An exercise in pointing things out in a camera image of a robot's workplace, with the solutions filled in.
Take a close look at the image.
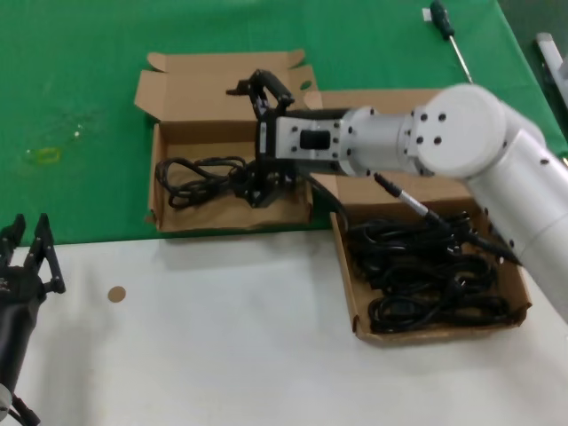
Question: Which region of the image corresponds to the empty-lidded brown cardboard box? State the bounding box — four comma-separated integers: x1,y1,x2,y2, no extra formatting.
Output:
133,49,319,233

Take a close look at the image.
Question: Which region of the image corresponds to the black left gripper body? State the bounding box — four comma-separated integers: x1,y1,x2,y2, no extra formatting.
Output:
0,264,45,312

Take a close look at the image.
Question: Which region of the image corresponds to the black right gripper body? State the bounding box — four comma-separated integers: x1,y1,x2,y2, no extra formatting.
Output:
246,113,304,209

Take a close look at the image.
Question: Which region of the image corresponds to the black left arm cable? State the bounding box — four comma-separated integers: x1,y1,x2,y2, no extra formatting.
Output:
8,392,41,426

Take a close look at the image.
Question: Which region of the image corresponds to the green table cloth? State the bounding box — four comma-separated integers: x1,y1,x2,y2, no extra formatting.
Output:
0,0,568,248

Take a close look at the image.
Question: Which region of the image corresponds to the grey white metal profile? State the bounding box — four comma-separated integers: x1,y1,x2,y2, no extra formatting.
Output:
534,32,568,99

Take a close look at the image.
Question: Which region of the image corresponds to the green handled screwdriver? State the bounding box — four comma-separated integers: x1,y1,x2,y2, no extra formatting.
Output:
428,0,475,84

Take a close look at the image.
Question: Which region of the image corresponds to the cable with silver connector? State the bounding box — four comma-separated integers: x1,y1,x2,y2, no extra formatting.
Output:
374,172,523,267

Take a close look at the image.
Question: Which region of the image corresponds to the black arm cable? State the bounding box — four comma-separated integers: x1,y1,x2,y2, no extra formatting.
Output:
8,392,41,426
305,175,354,232

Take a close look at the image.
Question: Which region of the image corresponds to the large brown cardboard box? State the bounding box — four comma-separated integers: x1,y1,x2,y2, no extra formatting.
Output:
303,88,533,349

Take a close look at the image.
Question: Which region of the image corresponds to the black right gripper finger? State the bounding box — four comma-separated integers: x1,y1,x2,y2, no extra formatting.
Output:
230,168,267,209
225,69,295,123

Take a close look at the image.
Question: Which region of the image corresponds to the black power cable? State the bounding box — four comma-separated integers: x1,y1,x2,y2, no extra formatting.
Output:
154,155,249,209
367,295,511,334
347,212,485,267
376,256,501,301

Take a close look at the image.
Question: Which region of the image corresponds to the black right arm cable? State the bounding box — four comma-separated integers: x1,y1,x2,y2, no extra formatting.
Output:
305,175,354,232

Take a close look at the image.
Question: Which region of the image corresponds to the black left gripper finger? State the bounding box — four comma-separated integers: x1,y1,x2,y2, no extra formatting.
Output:
24,213,67,296
0,214,27,270

